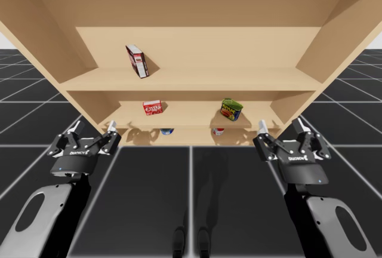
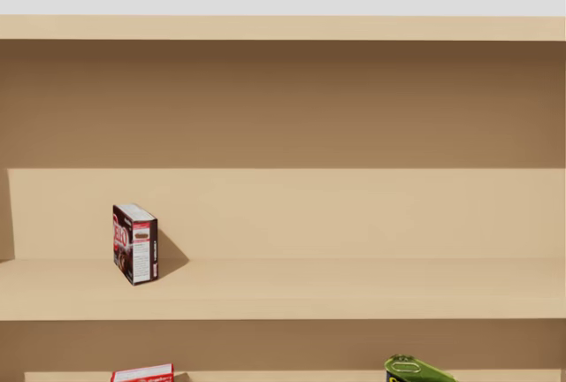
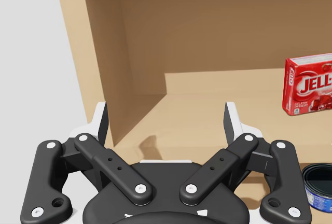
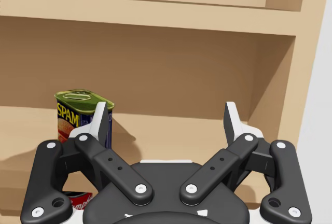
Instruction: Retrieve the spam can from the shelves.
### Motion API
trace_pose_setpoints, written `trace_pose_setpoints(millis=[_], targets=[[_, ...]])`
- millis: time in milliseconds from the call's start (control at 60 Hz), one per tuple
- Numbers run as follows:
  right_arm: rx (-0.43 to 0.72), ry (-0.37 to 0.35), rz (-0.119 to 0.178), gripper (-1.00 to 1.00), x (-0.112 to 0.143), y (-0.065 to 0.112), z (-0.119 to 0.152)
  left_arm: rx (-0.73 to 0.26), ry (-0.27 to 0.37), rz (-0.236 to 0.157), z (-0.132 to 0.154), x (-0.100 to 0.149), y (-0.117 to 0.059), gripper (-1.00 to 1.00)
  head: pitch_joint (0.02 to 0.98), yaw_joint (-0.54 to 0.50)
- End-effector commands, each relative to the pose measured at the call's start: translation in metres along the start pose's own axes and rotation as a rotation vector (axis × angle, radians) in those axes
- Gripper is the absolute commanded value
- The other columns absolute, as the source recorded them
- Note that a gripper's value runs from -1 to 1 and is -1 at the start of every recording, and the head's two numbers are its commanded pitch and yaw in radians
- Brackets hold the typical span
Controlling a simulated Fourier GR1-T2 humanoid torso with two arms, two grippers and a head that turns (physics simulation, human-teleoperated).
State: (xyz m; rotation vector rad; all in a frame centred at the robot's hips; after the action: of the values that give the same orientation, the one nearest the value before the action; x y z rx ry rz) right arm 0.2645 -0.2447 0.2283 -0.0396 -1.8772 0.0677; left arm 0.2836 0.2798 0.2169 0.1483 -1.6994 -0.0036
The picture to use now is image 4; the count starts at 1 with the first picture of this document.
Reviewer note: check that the pale wooden shelf unit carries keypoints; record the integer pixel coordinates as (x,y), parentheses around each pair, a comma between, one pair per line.
(181,73)

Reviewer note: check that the green and blue rectangular can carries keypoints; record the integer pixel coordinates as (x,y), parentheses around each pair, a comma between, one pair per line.
(68,120)

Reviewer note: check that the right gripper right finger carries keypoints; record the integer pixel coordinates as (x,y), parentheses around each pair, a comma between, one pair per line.
(220,164)

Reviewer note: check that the red and white can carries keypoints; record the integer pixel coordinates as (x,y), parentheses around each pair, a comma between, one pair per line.
(77,201)

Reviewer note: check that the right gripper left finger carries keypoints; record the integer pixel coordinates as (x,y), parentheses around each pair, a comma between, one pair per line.
(114,165)

